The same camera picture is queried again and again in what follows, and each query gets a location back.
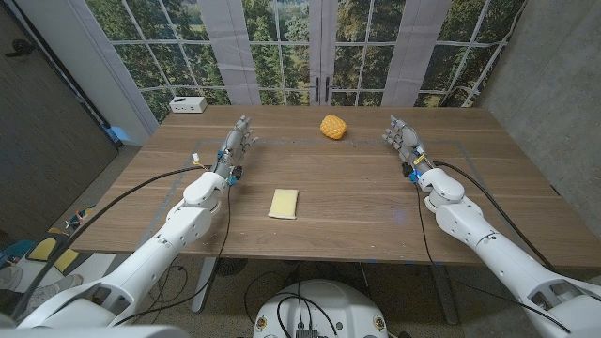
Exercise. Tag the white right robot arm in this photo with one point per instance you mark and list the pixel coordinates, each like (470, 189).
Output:
(507, 263)

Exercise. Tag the black ribbed round disc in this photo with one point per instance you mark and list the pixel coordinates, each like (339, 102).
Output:
(230, 266)

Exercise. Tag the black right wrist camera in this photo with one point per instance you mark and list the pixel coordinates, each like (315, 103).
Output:
(409, 171)

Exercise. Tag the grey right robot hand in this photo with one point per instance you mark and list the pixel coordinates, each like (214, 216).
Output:
(407, 138)

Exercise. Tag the grey white shoe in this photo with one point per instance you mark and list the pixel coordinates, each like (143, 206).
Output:
(51, 288)

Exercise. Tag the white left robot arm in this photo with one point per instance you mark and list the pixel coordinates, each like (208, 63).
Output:
(155, 253)

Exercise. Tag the white table leg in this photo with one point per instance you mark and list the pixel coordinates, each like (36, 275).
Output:
(443, 296)
(204, 284)

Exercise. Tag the pale yellow sponge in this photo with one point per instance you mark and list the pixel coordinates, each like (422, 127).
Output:
(283, 204)

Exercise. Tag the white robot chest edge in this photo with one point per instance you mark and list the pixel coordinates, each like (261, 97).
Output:
(94, 332)

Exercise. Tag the small colourful floor tool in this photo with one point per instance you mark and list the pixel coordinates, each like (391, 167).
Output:
(80, 217)

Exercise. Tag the printed window forest backdrop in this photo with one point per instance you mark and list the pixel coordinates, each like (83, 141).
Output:
(291, 47)

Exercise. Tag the orange toy pineapple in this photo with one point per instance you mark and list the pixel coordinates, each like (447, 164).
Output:
(333, 127)

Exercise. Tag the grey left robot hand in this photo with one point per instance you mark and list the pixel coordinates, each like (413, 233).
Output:
(235, 143)

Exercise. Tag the white robot torso base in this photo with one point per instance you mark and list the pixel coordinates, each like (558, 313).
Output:
(324, 305)

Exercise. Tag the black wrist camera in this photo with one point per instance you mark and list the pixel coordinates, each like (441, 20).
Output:
(409, 171)
(235, 173)

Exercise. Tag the white power strip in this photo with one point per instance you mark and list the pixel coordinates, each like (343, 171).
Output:
(188, 104)

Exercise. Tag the yellow black cushion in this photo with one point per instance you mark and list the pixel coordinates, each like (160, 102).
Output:
(44, 249)

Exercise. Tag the dark wooden door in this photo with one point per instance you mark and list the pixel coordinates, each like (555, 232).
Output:
(42, 141)

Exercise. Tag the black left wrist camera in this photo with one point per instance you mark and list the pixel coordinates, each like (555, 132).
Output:
(235, 173)

